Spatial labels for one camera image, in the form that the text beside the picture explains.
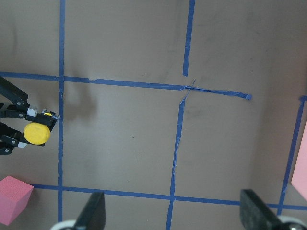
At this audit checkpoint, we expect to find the pink cube centre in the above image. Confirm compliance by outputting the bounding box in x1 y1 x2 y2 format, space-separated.
0 176 34 226

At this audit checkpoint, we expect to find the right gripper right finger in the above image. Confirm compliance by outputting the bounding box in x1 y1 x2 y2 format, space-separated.
240 189 285 230

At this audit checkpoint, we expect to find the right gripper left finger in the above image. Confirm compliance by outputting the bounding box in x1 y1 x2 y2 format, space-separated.
74 192 106 230

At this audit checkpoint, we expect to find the pink plastic bin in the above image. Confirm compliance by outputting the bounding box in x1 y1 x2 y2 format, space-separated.
291 125 307 200

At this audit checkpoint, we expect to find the yellow push button switch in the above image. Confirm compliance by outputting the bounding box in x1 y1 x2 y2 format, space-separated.
23 121 51 146

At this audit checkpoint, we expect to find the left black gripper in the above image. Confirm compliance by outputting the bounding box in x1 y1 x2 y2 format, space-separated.
0 77 60 155

